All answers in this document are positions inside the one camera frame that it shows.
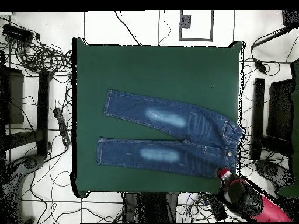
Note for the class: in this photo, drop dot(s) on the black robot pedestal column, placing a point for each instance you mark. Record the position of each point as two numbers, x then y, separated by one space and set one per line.
151 207

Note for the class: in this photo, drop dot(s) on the black corner box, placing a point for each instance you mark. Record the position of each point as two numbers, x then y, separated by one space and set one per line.
290 18

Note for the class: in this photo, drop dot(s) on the dark green table cloth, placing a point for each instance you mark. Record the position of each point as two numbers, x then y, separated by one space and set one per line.
140 65

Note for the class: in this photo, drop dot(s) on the black stand leg bar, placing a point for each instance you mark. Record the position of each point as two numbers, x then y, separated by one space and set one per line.
43 112
258 116

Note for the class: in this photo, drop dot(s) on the black power strip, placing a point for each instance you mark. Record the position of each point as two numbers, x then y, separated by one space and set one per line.
62 127
216 207

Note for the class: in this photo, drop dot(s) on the black round stand base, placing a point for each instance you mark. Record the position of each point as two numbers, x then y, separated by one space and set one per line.
31 162
271 170

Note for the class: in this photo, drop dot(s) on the grey square floor frame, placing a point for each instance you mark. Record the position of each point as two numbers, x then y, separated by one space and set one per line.
212 25

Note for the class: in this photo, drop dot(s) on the black power brick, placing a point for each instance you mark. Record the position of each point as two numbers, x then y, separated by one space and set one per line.
260 65

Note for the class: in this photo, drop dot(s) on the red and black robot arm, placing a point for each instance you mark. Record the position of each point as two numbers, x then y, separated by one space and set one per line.
245 198

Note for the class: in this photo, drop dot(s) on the dark flat panel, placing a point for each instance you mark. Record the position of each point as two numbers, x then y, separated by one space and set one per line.
15 98
280 109

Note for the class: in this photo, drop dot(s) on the black rod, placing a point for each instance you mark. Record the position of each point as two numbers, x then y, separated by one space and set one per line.
268 38

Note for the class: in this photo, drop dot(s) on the blue denim jeans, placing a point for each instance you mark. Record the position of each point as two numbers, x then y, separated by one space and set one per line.
201 135

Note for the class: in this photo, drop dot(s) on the small grey square patch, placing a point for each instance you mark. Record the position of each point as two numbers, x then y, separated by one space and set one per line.
186 21

